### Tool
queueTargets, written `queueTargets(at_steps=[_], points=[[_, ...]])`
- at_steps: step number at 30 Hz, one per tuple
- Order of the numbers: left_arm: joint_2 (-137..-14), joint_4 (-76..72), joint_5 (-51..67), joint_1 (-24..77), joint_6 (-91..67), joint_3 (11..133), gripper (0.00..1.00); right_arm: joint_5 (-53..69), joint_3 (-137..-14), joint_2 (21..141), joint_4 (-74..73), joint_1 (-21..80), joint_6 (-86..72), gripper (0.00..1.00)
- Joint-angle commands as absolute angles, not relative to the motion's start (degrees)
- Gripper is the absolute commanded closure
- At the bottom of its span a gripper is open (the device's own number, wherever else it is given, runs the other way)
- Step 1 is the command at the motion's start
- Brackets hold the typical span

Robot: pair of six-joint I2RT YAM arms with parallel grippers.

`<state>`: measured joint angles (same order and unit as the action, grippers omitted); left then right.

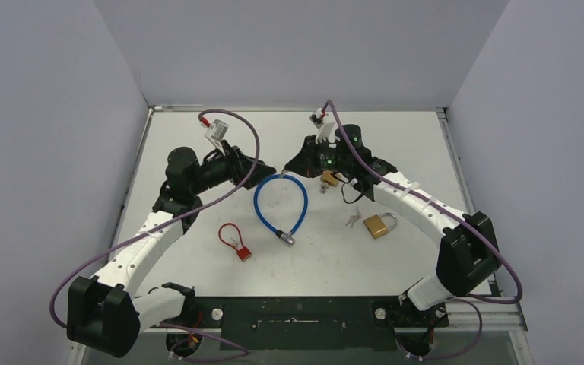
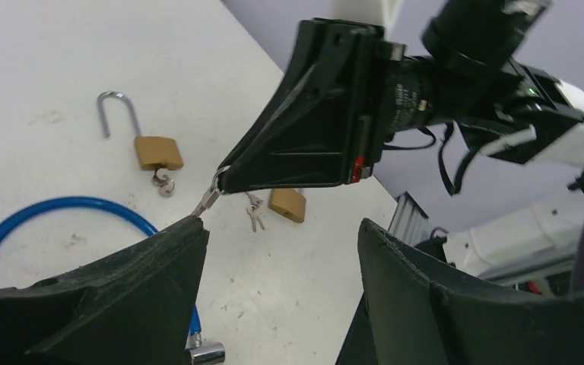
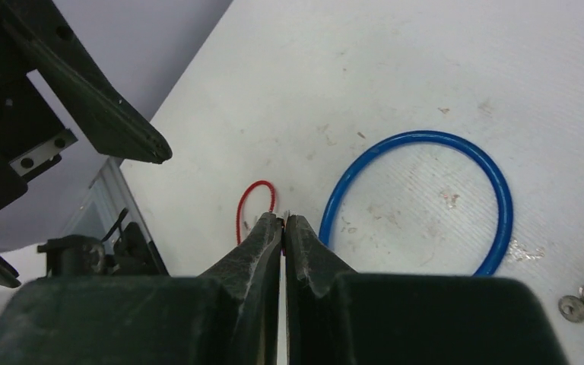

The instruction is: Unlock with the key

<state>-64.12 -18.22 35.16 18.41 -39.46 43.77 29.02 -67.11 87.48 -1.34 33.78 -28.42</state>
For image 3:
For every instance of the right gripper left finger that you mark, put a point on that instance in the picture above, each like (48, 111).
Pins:
(226, 315)

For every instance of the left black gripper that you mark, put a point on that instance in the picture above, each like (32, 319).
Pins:
(31, 135)

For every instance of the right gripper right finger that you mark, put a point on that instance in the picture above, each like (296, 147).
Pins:
(339, 316)

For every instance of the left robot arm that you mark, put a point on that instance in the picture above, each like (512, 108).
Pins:
(60, 118)

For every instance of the red cable padlock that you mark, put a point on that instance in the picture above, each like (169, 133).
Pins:
(260, 196)

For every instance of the blue cable lock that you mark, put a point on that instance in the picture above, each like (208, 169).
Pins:
(505, 210)

